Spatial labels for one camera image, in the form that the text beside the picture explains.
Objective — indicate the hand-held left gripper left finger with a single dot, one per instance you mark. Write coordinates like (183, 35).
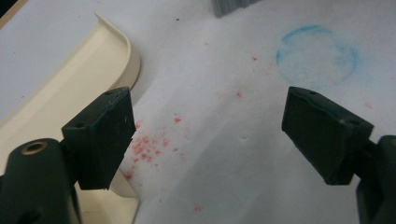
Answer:
(102, 140)

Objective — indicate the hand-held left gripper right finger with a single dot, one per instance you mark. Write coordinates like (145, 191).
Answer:
(323, 137)

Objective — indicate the cream plastic dustpan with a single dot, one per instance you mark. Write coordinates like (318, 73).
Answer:
(77, 77)

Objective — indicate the cream brush with grey bristles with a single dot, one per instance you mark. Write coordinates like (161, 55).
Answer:
(232, 6)

